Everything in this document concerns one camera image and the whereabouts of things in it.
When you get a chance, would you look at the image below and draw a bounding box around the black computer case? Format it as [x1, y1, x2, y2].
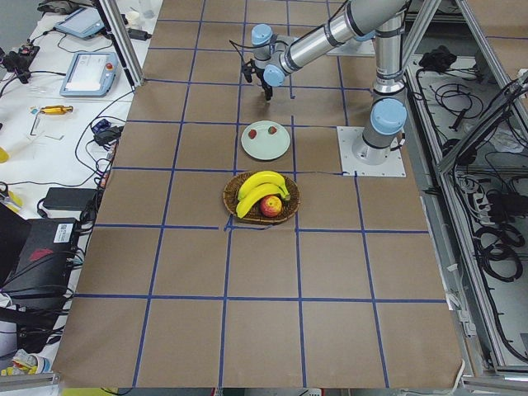
[1, 205, 79, 310]

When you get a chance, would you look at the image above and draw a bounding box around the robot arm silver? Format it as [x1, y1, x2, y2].
[241, 0, 409, 166]

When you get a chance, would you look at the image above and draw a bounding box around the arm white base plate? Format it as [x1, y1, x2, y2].
[337, 126, 406, 177]

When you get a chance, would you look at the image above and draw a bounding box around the red apple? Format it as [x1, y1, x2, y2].
[259, 195, 283, 218]

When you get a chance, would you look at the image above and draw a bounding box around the brown wicker basket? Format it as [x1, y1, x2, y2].
[223, 172, 300, 224]

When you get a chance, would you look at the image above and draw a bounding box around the aluminium frame post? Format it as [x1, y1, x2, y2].
[92, 0, 144, 88]

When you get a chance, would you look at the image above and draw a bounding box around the black power brick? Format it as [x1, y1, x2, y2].
[42, 187, 96, 211]

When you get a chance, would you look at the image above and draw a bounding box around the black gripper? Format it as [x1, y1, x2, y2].
[241, 59, 273, 101]

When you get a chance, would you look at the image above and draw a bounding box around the teach pendant tablet far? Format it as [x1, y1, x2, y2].
[54, 7, 105, 39]

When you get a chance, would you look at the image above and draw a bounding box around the gold metal cylinder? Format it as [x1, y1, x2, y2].
[39, 105, 73, 116]

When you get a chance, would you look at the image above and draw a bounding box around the light green plate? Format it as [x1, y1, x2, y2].
[241, 120, 290, 161]

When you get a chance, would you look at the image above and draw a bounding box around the teach pendant tablet near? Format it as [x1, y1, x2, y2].
[59, 52, 119, 97]

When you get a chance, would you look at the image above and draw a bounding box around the yellow banana bunch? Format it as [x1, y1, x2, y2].
[236, 171, 290, 219]

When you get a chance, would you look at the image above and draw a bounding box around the teach pendant tablet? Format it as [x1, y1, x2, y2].
[54, 7, 105, 39]
[59, 52, 119, 97]

